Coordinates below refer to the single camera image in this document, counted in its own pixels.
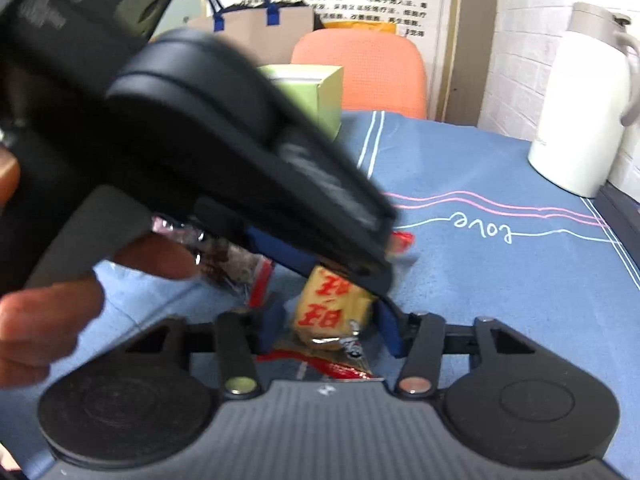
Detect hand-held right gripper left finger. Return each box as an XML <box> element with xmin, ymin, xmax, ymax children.
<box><xmin>122</xmin><ymin>302</ymin><xmax>286</xmax><ymax>398</ymax></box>

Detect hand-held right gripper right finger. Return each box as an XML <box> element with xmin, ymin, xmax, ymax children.
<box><xmin>378</xmin><ymin>300</ymin><xmax>546</xmax><ymax>400</ymax></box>

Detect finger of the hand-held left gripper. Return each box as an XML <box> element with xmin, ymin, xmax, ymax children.
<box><xmin>245</xmin><ymin>227</ymin><xmax>396</xmax><ymax>300</ymax></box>

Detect tan cake packet red print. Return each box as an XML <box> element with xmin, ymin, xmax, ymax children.
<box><xmin>260</xmin><ymin>265</ymin><xmax>386</xmax><ymax>381</ymax></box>

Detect green cardboard box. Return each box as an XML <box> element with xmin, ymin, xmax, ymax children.
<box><xmin>260</xmin><ymin>64</ymin><xmax>346</xmax><ymax>143</ymax></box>

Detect person's left hand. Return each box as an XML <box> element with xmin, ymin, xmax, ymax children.
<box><xmin>0</xmin><ymin>232</ymin><xmax>201</xmax><ymax>388</ymax></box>

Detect clear packet dark snack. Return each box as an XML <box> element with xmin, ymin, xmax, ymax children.
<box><xmin>152</xmin><ymin>215</ymin><xmax>276</xmax><ymax>308</ymax></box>

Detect biscuit sticks packet red edge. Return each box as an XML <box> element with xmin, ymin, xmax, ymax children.
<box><xmin>389</xmin><ymin>231</ymin><xmax>417</xmax><ymax>261</ymax></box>

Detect blue striped tablecloth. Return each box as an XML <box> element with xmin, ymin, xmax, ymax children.
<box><xmin>0</xmin><ymin>110</ymin><xmax>640</xmax><ymax>480</ymax></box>

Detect orange chair back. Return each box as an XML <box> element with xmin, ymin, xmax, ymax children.
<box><xmin>291</xmin><ymin>29</ymin><xmax>429</xmax><ymax>120</ymax></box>

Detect white thermos jug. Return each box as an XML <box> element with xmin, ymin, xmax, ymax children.
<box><xmin>527</xmin><ymin>2</ymin><xmax>640</xmax><ymax>199</ymax></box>

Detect brown paper bag blue handles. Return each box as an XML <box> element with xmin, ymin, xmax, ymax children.
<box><xmin>187</xmin><ymin>0</ymin><xmax>316</xmax><ymax>68</ymax></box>

